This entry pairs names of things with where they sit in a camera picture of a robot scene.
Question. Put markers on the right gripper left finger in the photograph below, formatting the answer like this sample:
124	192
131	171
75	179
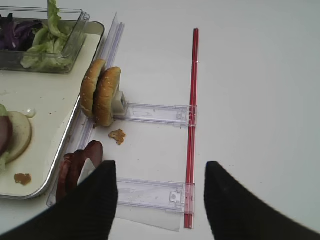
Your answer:
87	213

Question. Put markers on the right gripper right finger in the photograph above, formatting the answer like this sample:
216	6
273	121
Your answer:
234	213

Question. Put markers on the lettuce leaf under patty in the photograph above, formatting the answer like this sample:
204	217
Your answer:
5	155

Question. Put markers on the green lettuce pile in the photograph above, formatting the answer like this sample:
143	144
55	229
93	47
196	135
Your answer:
48	44

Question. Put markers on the rear dark sausage slice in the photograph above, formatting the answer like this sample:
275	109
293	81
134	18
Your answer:
94	152

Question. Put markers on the right lower clear pusher track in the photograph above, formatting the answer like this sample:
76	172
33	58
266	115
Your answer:
155	194

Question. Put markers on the clear pusher track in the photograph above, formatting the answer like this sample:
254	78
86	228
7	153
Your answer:
176	115
155	194

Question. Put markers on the orange food scrap on tray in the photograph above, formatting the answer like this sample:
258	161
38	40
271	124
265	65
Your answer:
22	178

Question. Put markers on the right red strip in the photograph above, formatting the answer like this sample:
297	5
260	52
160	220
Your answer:
189	180

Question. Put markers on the brown crumb on table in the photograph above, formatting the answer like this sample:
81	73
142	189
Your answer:
118	135

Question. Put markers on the bottom bun on tray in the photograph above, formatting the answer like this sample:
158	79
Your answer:
21	135

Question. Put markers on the right upper clear pusher track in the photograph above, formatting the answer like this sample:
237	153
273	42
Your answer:
176	115

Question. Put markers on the cream rectangular serving tray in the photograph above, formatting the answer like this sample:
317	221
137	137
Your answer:
54	98

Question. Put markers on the front sesame bun top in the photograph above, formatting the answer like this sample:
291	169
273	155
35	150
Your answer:
88	86

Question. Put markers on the sesame bun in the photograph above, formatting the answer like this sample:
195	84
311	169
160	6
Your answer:
107	86
88	86

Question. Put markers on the rear sesame bun top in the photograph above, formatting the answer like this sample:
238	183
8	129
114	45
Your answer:
107	86

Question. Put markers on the clear plastic salad container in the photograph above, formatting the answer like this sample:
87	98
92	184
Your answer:
77	19

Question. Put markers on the purple cabbage pile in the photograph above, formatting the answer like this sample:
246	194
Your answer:
17	36

